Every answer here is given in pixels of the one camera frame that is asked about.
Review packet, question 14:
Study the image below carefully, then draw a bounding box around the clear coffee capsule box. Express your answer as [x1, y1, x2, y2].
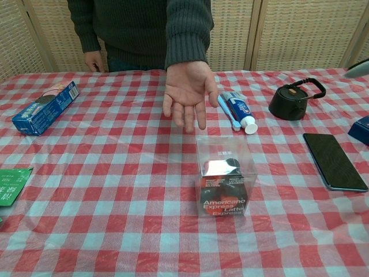
[195, 134, 254, 220]

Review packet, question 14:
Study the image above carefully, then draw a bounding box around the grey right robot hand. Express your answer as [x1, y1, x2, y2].
[344, 58, 369, 79]

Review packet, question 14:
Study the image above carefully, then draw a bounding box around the person's left forearm dark sleeve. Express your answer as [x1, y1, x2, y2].
[164, 0, 214, 71]

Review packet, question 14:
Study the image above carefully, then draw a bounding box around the woven wooden folding screen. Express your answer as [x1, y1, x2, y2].
[0, 0, 369, 83]

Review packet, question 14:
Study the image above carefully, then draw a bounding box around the black smartphone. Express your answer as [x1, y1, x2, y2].
[302, 132, 369, 192]

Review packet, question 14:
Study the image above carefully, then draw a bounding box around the person's right forearm dark sleeve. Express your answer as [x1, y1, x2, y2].
[66, 0, 102, 54]

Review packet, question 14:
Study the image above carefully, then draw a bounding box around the red white checkered tablecloth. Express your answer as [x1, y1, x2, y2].
[0, 68, 369, 277]

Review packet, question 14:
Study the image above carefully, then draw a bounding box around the blue white toothpaste tube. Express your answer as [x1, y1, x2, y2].
[220, 91, 257, 135]

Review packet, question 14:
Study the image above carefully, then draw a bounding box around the dark blue box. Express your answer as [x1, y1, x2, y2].
[347, 115, 369, 147]

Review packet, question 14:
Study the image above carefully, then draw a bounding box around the person's right hand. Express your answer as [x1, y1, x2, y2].
[84, 50, 106, 73]

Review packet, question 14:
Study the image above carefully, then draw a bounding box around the black iron teapot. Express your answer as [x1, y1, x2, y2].
[268, 77, 327, 121]

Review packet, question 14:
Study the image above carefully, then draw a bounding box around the person's left hand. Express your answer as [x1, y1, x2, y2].
[162, 60, 220, 134]

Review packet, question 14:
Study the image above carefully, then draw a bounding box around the light blue toothbrush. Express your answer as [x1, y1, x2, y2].
[216, 93, 241, 132]

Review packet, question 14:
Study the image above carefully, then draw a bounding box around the blue cookie box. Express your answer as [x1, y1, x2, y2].
[11, 80, 80, 136]

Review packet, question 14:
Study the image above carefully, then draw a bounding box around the person's torso dark sweater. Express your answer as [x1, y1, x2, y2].
[86, 0, 174, 73]

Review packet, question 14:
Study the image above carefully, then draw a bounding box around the green printed packet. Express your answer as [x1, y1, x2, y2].
[0, 167, 34, 208]

